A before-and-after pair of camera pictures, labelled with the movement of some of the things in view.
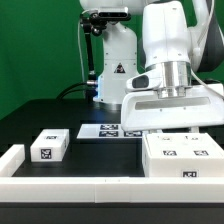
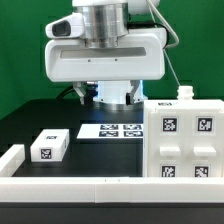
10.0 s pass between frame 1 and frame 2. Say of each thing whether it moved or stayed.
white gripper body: moved
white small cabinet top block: stayed
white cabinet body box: stayed
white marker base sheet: stayed
